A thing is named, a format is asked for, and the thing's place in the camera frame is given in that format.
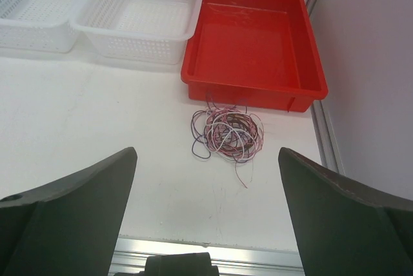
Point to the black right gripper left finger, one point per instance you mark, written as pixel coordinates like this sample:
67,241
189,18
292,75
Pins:
69,226

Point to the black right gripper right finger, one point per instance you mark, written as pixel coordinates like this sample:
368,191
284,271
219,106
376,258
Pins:
344,227

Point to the red plastic tray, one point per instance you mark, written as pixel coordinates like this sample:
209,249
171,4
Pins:
257,53

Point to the white perforated basket right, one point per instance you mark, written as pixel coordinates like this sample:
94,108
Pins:
154,31

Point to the white perforated basket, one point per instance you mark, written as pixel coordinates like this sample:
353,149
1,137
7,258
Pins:
154,31
41,25

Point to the white perforated basket left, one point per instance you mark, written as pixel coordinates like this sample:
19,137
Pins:
41,25

